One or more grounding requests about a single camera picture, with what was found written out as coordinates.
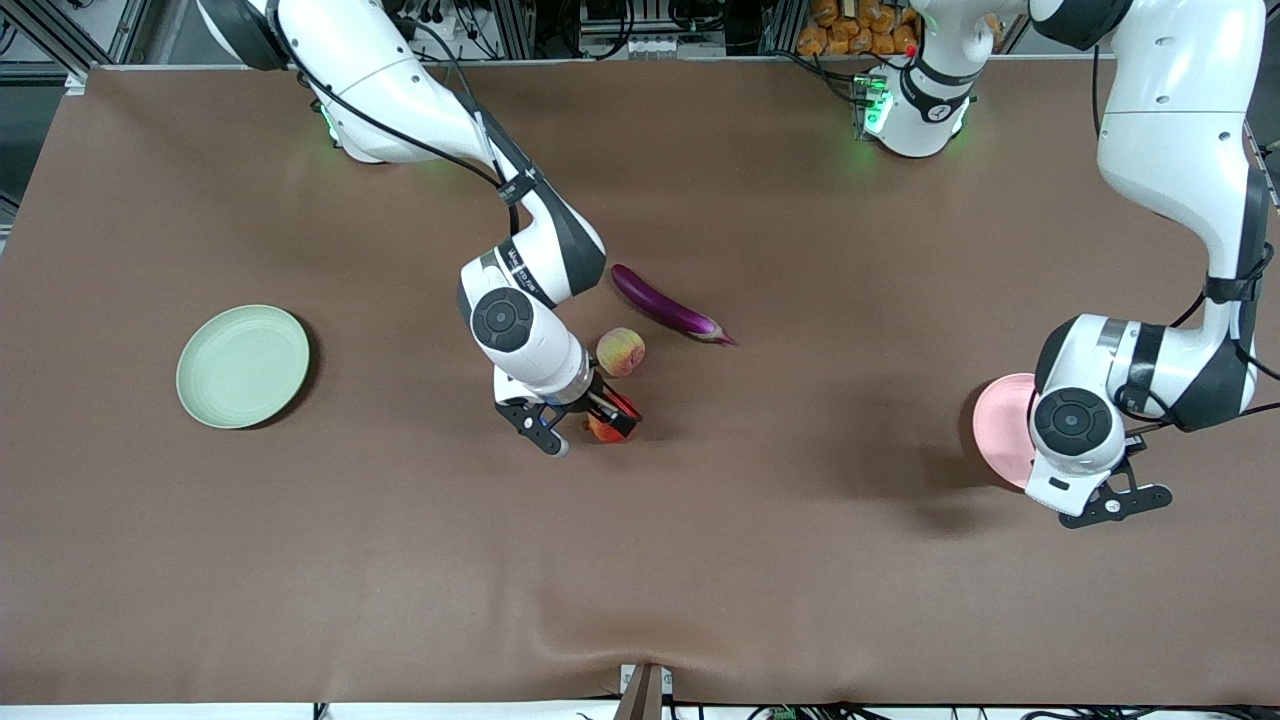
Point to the metal stand bracket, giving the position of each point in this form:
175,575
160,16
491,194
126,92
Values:
645,695

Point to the red apple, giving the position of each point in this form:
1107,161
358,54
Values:
603,432

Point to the light green round plate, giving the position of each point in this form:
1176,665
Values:
242,367

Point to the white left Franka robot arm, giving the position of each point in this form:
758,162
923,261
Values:
1170,150

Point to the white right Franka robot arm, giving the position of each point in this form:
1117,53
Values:
400,90

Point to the pile of orange fruits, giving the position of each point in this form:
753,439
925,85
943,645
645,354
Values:
830,35

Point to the pink round plate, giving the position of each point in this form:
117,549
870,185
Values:
1000,430

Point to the long purple eggplant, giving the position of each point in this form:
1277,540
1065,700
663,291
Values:
660,300

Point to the brown table cover mat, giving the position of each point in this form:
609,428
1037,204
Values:
500,550

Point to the aluminium frame bars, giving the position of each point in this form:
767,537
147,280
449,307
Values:
128,30

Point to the white power strip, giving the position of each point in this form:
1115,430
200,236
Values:
655,46

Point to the yellow pink peach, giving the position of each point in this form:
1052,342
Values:
620,352

